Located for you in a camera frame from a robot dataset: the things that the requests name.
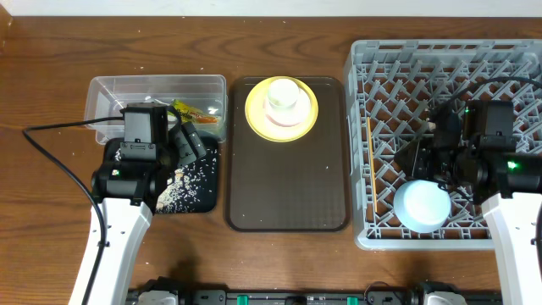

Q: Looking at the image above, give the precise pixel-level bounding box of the green snack wrapper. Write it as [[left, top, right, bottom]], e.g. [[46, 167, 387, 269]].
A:
[[171, 99, 220, 124]]

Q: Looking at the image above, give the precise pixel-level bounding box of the light blue bowl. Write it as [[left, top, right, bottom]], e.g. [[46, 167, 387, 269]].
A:
[[393, 180, 451, 233]]

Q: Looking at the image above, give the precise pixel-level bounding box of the wooden chopstick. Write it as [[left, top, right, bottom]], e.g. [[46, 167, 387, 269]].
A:
[[366, 118, 378, 214]]

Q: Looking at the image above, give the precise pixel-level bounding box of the white cup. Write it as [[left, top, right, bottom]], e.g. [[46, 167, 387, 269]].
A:
[[267, 79, 300, 108]]

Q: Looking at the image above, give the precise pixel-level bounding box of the pink bowl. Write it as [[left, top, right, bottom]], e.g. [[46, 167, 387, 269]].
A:
[[263, 88, 312, 127]]

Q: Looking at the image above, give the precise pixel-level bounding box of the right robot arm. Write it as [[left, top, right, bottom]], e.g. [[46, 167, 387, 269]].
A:
[[394, 100, 541, 304]]

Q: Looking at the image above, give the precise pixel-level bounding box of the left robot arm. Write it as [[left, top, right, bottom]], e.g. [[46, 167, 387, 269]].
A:
[[69, 103, 206, 304]]

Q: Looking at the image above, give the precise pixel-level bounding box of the black waste tray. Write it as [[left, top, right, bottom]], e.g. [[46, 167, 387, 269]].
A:
[[91, 132, 218, 214]]

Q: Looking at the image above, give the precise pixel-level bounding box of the grey dishwasher rack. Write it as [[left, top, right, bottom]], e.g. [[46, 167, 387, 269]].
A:
[[344, 40, 541, 251]]

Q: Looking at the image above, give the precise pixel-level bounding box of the spilled rice pile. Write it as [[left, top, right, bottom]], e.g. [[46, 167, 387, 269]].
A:
[[102, 145, 218, 216]]

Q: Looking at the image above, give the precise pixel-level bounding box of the clear plastic bin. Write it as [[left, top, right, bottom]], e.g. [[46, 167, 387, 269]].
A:
[[85, 75, 228, 142]]

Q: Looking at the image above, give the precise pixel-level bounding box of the yellow plate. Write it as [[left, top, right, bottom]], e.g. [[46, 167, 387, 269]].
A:
[[245, 76, 318, 142]]

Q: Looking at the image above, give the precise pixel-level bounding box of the brown serving tray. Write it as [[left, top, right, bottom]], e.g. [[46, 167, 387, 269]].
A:
[[224, 76, 351, 232]]

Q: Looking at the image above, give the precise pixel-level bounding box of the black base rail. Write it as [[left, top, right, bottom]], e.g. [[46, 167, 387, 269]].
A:
[[126, 288, 505, 305]]

